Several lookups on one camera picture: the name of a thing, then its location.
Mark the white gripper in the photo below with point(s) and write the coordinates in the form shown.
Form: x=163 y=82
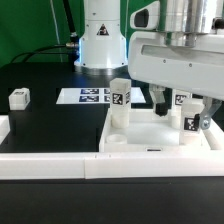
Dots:
x=178 y=44

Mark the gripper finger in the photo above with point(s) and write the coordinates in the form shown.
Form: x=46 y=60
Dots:
x=211 y=105

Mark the white square table top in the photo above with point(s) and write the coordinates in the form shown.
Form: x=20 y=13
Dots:
x=148 y=132

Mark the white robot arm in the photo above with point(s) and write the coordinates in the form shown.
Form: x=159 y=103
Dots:
x=103 y=46

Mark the white U-shaped obstacle fence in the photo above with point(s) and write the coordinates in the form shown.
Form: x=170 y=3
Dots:
x=176 y=163

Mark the white marker sheet with tags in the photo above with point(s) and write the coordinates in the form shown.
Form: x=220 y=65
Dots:
x=94 y=96

